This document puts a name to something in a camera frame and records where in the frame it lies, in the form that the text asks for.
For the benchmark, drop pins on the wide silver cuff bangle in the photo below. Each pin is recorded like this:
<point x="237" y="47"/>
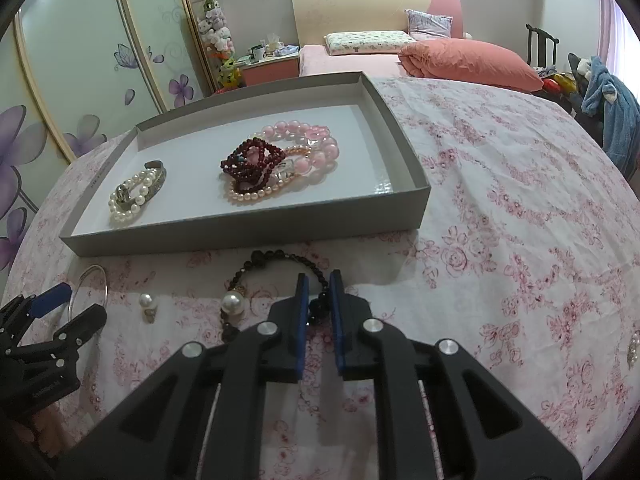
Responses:
<point x="158" y="180"/>

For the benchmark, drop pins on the pink nightstand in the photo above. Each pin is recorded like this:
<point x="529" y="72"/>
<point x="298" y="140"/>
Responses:
<point x="270" y="70"/>

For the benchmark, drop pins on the colourful toys pile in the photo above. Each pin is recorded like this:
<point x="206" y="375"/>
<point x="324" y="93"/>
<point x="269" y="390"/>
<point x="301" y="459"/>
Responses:
<point x="557" y="82"/>

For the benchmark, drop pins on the plush toy tower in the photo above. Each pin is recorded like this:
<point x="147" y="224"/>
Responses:
<point x="217" y="35"/>

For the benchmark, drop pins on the tissue box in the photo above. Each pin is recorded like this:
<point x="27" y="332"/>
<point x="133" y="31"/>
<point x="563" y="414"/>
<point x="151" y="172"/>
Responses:
<point x="275" y="45"/>

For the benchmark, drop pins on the silver pearl brooch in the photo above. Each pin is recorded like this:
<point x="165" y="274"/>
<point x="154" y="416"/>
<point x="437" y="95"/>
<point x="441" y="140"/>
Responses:
<point x="634" y="347"/>

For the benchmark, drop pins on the white patterned pillow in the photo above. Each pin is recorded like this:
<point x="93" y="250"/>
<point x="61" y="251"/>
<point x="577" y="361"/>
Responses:
<point x="367" y="42"/>

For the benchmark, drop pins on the folded pink quilt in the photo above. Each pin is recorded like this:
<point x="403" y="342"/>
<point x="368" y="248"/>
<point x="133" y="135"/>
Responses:
<point x="465" y="62"/>

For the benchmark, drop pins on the pearl earring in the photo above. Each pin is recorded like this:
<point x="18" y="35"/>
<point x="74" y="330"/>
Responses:
<point x="147" y="302"/>

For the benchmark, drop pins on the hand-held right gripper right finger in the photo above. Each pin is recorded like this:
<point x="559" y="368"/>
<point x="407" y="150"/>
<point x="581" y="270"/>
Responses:
<point x="336" y="330"/>

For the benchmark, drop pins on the blue fleece garment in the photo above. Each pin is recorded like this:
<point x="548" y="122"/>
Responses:
<point x="610" y="105"/>

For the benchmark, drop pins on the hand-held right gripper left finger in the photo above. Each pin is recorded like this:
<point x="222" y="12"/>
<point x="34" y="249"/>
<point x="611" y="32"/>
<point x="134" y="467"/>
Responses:
<point x="301" y="330"/>

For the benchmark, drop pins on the grey shallow cardboard box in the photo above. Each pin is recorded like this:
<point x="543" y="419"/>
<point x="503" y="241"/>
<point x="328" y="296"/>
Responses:
<point x="210" y="210"/>

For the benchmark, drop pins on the pink bed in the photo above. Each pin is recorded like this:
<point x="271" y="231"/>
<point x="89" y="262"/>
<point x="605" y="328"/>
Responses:
<point x="345" y="62"/>

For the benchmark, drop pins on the person's left hand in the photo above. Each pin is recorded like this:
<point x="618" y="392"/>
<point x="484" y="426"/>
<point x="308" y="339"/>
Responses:
<point x="37" y="432"/>

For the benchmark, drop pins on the cream and pink headboard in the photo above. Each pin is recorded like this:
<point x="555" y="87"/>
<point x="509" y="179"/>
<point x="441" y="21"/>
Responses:
<point x="350" y="10"/>

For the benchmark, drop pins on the flower print sliding wardrobe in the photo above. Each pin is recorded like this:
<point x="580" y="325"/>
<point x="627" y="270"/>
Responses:
<point x="75" y="60"/>

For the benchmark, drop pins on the thin silver bangle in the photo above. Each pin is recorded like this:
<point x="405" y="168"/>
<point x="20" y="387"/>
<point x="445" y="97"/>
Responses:
<point x="106" y="285"/>

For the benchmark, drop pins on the dark wooden chair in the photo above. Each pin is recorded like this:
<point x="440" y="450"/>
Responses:
<point x="542" y="42"/>

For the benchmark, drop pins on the lavender pillow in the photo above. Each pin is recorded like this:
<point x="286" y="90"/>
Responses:
<point x="430" y="24"/>

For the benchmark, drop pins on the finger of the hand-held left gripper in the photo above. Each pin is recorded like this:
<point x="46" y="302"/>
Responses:
<point x="50" y="297"/>
<point x="85" y="322"/>

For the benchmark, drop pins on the pink curtain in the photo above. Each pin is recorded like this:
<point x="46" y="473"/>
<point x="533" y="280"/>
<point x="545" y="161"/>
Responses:
<point x="617" y="20"/>

